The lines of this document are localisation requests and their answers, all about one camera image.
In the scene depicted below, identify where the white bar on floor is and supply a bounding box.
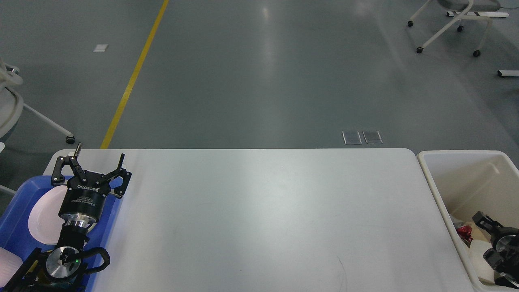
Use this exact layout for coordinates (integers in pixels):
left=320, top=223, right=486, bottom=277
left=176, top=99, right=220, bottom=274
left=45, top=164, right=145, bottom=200
left=497, top=70, right=519, bottom=78

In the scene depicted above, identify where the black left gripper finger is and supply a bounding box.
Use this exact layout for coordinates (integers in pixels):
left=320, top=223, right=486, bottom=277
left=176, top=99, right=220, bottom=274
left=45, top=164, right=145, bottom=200
left=51, top=142, right=88, bottom=187
left=96, top=153, right=132, bottom=199

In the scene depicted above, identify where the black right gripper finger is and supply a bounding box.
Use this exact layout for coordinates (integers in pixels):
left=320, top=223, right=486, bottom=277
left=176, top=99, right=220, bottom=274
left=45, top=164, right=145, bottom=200
left=472, top=211, right=504, bottom=236
left=483, top=248, right=519, bottom=288

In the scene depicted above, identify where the white office chair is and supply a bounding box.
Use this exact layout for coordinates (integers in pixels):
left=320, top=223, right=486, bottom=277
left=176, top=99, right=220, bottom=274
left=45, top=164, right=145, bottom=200
left=416, top=0, right=501, bottom=58

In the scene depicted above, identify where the pink plate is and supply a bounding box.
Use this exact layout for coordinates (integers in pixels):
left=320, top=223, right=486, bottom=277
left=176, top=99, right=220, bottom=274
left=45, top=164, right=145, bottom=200
left=28, top=185, right=98, bottom=245

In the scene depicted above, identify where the red foil wrapper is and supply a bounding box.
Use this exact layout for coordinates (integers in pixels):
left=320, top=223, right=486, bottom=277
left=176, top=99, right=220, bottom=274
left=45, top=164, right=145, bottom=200
left=455, top=225, right=473, bottom=244

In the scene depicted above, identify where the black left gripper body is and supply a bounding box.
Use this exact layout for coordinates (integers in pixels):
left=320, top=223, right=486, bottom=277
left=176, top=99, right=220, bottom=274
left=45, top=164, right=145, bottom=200
left=58, top=172, right=111, bottom=224

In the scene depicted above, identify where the beige plastic bin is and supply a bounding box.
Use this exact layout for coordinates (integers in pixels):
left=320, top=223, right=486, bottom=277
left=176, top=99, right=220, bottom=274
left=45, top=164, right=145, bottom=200
left=417, top=150, right=519, bottom=292

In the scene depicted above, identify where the white paper cup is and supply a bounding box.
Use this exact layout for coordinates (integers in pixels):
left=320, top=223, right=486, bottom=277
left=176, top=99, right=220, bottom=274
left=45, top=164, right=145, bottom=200
left=468, top=240, right=495, bottom=286

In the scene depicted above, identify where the white chair base left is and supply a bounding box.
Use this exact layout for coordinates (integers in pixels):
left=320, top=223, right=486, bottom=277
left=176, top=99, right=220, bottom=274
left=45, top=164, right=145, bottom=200
left=0, top=59, right=76, bottom=145

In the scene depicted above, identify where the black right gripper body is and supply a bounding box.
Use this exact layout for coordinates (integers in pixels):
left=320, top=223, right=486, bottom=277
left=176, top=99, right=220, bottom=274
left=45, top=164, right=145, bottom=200
left=491, top=227, right=519, bottom=254

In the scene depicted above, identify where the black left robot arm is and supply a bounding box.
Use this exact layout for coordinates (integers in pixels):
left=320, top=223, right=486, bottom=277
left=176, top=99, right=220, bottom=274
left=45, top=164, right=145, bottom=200
left=2, top=144, right=132, bottom=292

